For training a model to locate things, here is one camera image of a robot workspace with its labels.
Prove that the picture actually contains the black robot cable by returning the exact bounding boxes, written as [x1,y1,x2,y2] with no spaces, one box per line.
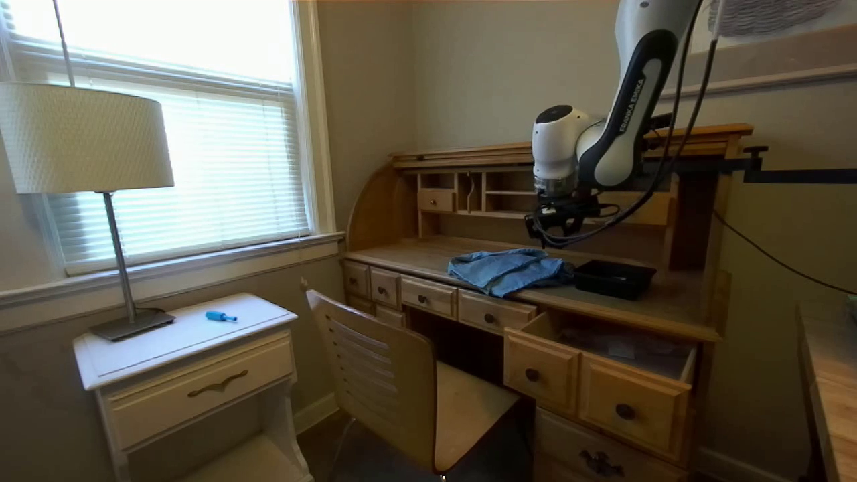
[543,0,857,297]

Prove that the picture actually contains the black plastic tray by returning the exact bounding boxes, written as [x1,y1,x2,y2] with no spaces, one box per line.
[574,260,653,299]

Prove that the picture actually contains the small blue object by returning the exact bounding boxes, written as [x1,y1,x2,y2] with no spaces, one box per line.
[204,310,238,323]

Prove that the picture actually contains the light blue cloth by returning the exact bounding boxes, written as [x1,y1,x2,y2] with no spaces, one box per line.
[448,248,574,297]

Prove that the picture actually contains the open wooden desk drawer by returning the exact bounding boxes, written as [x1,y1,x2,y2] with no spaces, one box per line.
[503,312,696,457]

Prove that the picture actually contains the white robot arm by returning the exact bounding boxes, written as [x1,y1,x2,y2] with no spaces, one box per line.
[524,0,698,247]

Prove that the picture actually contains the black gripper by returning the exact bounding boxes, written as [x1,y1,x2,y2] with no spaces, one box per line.
[524,188,599,244]

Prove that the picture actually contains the wooden chair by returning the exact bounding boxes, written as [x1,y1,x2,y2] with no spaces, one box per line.
[302,285,520,480]

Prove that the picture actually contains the white nightstand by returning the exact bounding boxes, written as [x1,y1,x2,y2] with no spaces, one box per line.
[73,293,313,482]

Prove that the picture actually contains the white window blinds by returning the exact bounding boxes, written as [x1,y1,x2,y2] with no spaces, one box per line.
[2,0,313,273]

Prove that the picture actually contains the table lamp white shade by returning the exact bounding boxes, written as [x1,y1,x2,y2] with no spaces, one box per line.
[0,83,175,342]

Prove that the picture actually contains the wooden roll-top desk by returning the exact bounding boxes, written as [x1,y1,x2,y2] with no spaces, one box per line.
[342,123,753,482]

